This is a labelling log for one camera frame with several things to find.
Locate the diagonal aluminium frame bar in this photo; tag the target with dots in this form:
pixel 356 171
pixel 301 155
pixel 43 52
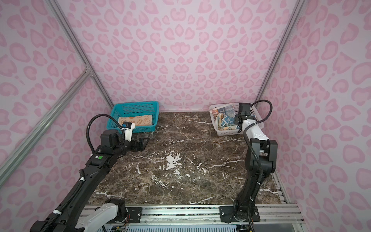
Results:
pixel 25 146

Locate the right corner aluminium post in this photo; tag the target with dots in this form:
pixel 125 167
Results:
pixel 287 33

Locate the left corner aluminium post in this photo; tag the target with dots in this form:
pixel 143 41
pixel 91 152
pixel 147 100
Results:
pixel 65 25

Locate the corner aluminium post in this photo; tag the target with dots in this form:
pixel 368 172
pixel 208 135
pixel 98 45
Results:
pixel 287 33
pixel 65 25

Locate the orange bunny towel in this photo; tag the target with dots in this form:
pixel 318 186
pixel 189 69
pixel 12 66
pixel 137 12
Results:
pixel 139 121

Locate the grey patterned towel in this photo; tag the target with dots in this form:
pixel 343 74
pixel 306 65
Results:
pixel 226 109

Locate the white plastic basket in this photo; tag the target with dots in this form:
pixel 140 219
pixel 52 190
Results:
pixel 254 112

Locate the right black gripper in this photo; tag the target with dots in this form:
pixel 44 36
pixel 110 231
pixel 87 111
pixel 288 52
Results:
pixel 237 117

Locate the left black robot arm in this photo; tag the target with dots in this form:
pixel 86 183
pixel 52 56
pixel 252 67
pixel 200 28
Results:
pixel 65 217

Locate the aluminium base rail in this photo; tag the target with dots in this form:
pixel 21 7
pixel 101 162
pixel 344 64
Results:
pixel 187 218

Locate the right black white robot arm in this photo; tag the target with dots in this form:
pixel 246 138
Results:
pixel 260 159

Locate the teal bunny towel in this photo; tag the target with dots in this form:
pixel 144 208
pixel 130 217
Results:
pixel 229 123

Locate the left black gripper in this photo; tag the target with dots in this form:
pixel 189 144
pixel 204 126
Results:
pixel 141 146

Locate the teal plastic basket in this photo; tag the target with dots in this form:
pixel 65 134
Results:
pixel 138 109

